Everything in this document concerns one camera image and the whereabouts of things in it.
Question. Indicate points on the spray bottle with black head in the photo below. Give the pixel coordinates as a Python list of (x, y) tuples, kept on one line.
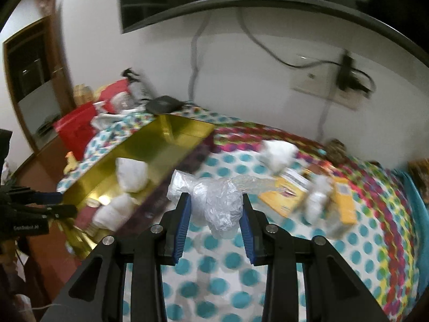
[(135, 84)]

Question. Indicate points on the small yellow toy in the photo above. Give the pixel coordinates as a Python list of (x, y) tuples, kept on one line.
[(71, 162)]

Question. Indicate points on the white tied plastic bag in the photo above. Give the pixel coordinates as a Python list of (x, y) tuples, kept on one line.
[(112, 213), (278, 154)]

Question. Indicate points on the patterned curtain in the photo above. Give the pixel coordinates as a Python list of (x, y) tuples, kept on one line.
[(45, 0)]

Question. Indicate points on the yellow flat packet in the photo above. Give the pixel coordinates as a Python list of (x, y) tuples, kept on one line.
[(283, 198)]

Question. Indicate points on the small brown object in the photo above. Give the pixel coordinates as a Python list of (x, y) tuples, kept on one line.
[(337, 149)]

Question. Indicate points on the red box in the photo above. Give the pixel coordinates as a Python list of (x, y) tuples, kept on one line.
[(75, 130)]

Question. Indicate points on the polka dot tablecloth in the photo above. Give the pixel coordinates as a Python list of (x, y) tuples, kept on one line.
[(234, 161)]

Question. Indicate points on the teal cloth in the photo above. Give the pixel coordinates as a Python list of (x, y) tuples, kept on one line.
[(410, 184)]

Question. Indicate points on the wooden wardrobe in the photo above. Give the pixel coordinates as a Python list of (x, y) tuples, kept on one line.
[(23, 73)]

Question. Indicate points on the white wall socket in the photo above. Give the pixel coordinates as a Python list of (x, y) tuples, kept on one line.
[(352, 100)]

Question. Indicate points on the clear plastic bag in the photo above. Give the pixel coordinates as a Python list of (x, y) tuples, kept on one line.
[(216, 204)]

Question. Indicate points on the red snack packet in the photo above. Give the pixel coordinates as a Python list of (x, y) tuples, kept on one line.
[(115, 92)]

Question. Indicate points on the white crumpled cloth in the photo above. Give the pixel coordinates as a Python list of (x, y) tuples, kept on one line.
[(132, 174)]

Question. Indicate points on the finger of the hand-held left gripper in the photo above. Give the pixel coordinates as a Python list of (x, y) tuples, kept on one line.
[(48, 197), (53, 211)]

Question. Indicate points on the white wall plate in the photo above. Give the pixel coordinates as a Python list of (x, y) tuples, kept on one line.
[(310, 80)]

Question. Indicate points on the gold tin box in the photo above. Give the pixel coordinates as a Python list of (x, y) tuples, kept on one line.
[(157, 151)]

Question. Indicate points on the white plastic bottle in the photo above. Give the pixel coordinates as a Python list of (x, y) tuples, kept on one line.
[(316, 201)]

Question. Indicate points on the brown gold object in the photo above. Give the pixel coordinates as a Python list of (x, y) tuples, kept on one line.
[(419, 167)]

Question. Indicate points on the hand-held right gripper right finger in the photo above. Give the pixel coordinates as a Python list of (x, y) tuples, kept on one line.
[(249, 234)]

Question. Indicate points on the small black box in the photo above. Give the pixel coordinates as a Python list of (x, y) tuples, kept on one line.
[(162, 104)]

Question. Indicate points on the black power adapter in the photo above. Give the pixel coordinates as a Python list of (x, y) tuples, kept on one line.
[(346, 70)]

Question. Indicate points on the yellow carton box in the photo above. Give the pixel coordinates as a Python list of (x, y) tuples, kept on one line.
[(345, 204)]

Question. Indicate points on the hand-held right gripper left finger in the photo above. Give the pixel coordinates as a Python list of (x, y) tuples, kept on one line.
[(181, 231)]

